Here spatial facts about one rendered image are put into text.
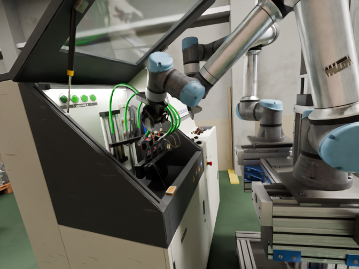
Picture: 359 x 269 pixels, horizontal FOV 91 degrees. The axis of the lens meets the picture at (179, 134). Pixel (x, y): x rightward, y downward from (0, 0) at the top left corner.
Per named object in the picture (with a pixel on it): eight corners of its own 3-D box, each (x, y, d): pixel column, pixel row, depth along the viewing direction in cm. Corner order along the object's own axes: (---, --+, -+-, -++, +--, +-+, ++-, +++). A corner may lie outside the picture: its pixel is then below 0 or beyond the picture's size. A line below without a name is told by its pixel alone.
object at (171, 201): (171, 240, 69) (167, 205, 65) (161, 238, 70) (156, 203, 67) (203, 172, 126) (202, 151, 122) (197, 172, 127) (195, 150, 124)
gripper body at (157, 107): (152, 129, 70) (155, 108, 60) (140, 114, 73) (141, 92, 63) (168, 121, 73) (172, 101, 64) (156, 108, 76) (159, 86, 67)
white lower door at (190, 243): (186, 366, 82) (171, 245, 67) (182, 364, 83) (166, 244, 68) (209, 250, 142) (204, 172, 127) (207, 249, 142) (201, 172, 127)
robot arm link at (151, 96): (141, 82, 60) (161, 76, 64) (141, 93, 63) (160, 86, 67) (154, 96, 57) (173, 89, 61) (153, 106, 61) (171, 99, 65)
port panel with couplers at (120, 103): (126, 142, 125) (119, 98, 118) (123, 142, 126) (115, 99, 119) (137, 137, 137) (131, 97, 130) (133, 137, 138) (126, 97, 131)
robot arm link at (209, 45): (226, 58, 83) (210, 57, 77) (209, 63, 92) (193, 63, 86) (225, 40, 81) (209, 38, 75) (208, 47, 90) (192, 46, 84)
